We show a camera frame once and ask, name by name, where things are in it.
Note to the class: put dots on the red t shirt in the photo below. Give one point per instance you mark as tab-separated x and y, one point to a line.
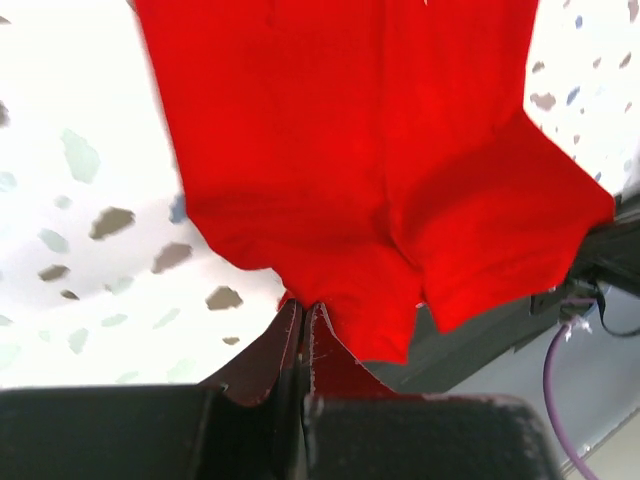
375	154

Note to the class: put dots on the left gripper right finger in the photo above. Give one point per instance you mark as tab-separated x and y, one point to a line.
343	416

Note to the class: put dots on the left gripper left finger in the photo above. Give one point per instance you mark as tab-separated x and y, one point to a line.
250	426

